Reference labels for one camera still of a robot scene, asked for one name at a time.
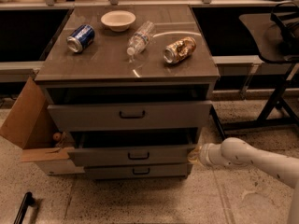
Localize black bar on floor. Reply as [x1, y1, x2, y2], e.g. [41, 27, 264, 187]
[13, 192, 36, 224]

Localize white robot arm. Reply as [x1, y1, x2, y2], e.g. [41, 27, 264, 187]
[187, 137, 299, 224]

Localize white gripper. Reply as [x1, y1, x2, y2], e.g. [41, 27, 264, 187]
[188, 143, 225, 166]

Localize white paper bowl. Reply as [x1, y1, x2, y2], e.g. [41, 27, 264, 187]
[101, 10, 135, 32]

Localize gold crushed can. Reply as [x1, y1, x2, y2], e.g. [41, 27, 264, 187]
[163, 36, 196, 64]

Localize grey bottom drawer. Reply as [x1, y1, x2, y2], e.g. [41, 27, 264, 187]
[84, 163, 192, 180]

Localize black side table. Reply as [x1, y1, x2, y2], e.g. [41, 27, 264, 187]
[210, 13, 299, 139]

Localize clear plastic water bottle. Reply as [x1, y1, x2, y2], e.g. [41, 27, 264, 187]
[127, 21, 155, 56]

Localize small orange ball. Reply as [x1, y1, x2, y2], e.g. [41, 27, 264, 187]
[52, 133, 62, 141]

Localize grey drawer cabinet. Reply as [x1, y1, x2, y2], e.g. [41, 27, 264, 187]
[35, 5, 221, 179]

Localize black bag with strap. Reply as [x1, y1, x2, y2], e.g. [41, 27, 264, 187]
[270, 2, 299, 60]

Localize blue soda can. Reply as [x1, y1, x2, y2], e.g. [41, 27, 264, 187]
[66, 24, 95, 53]

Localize grey top drawer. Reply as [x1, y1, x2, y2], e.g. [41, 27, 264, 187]
[48, 101, 211, 132]

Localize grey drawer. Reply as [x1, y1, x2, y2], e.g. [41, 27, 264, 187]
[84, 163, 192, 180]
[68, 129, 195, 167]
[48, 101, 211, 132]

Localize brown cardboard box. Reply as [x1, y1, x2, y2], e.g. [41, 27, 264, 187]
[0, 77, 84, 175]

